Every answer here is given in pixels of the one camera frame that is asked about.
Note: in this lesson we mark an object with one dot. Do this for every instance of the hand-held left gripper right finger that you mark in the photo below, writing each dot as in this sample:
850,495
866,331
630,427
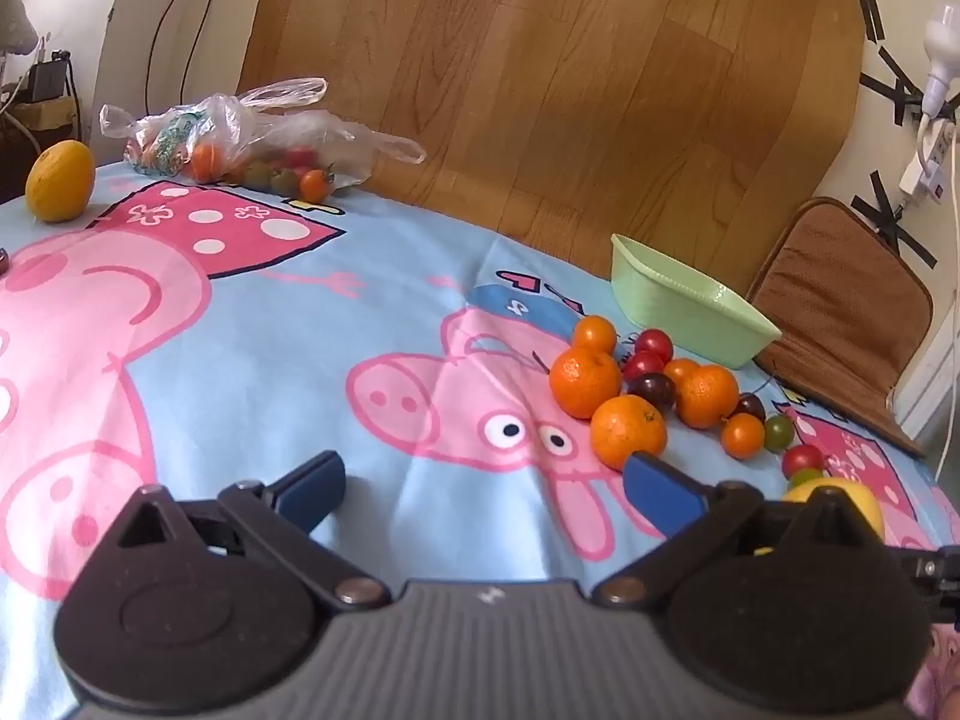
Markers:
660,491

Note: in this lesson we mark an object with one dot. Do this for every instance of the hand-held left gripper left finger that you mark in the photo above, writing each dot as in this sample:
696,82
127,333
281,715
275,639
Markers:
315,487

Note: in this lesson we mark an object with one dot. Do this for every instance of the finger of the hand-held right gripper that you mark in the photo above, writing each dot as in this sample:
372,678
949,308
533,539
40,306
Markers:
937,577

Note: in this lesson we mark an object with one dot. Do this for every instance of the orange mandarin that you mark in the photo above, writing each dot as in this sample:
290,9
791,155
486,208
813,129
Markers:
585,384
709,396
628,433

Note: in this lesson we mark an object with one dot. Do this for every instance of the yellow lemon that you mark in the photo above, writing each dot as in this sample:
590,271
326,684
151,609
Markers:
868,511

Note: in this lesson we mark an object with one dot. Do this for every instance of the small orange tomato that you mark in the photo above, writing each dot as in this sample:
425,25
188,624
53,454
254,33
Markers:
595,334
681,369
742,436

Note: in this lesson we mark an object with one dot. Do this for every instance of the red cherry tomato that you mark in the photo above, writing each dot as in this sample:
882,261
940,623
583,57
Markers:
655,343
641,365
802,459

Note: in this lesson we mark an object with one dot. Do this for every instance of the green cherry tomato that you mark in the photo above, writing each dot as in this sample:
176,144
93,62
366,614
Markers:
778,433
806,475

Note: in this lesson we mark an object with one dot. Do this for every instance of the green plastic basket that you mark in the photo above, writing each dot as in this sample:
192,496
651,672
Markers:
675,300

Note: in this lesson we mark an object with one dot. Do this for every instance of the cartoon pig printed blanket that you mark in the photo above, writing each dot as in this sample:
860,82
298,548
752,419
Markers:
300,330

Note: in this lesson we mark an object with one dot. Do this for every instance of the brown seat cushion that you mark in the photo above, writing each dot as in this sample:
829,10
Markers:
832,300

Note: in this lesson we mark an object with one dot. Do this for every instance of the bagged orange tomato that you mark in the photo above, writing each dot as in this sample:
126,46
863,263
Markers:
315,184

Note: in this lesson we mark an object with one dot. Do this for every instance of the bagged green tomato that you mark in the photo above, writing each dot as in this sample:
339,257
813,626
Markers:
283,181
259,175

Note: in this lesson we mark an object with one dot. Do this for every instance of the bagged red tomato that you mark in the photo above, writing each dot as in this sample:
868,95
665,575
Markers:
300,157

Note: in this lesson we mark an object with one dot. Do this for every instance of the bagged orange fruit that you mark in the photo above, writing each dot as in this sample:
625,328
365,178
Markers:
205,160

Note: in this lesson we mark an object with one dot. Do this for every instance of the black tape cross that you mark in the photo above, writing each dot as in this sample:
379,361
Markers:
892,219
896,88

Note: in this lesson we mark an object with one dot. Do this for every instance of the clear plastic bag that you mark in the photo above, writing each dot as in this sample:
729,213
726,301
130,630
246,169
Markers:
247,127

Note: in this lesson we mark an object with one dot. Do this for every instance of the green foam fruit net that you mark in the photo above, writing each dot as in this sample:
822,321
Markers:
176,131

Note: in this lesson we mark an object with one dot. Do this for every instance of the large yellow citrus fruit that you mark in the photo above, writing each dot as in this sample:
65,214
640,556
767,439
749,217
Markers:
60,180

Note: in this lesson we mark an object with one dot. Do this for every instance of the white power strip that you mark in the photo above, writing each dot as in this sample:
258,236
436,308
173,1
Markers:
926,165

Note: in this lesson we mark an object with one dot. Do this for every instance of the wood pattern panel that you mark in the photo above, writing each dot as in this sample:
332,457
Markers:
562,90

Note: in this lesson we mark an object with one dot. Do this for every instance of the black tape strip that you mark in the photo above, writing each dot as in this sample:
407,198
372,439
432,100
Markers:
868,6

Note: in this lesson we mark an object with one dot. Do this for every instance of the white fuzzy object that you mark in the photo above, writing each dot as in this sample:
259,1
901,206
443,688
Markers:
15,15

